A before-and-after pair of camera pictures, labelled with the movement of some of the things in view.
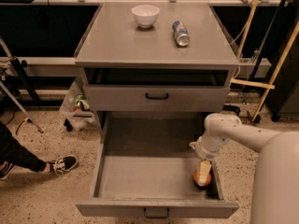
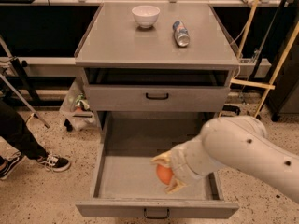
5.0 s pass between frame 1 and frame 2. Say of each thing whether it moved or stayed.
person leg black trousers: moved
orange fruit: moved
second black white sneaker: stayed
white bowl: stayed
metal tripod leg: moved
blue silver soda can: stayed
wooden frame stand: stayed
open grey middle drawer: stayed
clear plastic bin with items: stayed
